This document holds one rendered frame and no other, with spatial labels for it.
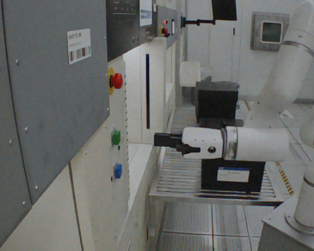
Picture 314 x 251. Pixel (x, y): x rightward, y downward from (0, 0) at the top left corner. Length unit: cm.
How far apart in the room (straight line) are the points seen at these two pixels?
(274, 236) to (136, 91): 90
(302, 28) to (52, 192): 69
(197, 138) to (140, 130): 83
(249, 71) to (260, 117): 483
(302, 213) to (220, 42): 457
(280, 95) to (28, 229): 67
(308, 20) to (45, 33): 62
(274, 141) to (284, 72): 17
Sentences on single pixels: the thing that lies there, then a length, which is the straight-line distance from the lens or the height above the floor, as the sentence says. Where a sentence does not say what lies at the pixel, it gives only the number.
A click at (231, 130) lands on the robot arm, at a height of 124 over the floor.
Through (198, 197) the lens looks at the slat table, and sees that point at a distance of 133.
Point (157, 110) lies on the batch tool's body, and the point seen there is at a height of 105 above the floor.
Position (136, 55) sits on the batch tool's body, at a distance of 143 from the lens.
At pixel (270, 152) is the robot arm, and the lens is 74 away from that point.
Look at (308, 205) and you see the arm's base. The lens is 121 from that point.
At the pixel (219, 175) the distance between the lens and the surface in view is 134.
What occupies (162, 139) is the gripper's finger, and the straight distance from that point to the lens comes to 74.
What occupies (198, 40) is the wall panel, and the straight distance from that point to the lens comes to 551.
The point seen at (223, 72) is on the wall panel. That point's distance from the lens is 561.
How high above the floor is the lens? 150
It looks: 21 degrees down
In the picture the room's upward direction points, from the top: straight up
